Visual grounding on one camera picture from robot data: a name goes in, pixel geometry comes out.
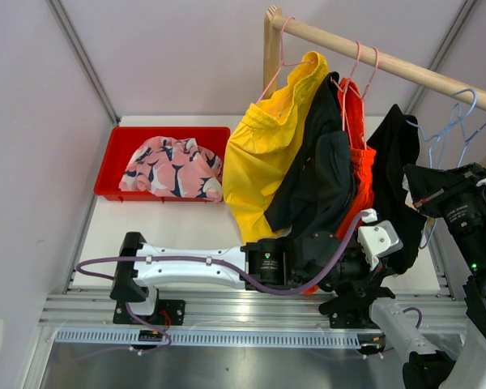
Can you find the yellow shorts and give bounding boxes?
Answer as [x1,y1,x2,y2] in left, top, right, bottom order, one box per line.
[222,51,329,243]

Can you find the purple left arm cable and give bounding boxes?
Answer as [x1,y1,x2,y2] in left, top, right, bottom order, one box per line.
[75,210,369,357]

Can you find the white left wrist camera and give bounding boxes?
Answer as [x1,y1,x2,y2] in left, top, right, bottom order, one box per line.
[356,208,403,271]

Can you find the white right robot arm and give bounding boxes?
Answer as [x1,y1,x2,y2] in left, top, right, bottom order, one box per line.
[319,163,486,388]

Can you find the perforated cable duct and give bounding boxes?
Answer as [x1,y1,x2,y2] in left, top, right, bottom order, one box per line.
[54,327,361,349]

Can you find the aluminium mounting rail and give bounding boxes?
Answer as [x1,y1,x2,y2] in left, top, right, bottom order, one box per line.
[39,289,466,331]

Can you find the wooden clothes rack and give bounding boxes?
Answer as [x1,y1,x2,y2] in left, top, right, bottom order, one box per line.
[265,6,486,112]

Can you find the black shorts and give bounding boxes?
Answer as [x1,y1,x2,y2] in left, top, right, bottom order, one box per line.
[367,104,425,275]

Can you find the dark grey shorts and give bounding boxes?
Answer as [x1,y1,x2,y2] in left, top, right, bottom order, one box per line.
[264,72,356,238]

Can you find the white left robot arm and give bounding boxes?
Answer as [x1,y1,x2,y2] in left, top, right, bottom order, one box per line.
[110,225,403,328]

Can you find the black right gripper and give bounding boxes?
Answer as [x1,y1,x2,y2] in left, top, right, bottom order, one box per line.
[404,160,486,274]

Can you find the blue hanger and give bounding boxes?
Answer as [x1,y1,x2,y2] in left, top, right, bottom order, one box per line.
[406,88,478,169]
[419,93,486,248]

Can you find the pink shark print shorts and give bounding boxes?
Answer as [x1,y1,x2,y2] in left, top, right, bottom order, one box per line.
[118,136,224,203]

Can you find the red plastic bin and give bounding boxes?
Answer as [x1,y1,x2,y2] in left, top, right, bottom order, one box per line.
[94,126,230,203]

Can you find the orange shorts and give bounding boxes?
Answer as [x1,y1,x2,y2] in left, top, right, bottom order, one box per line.
[333,79,376,240]

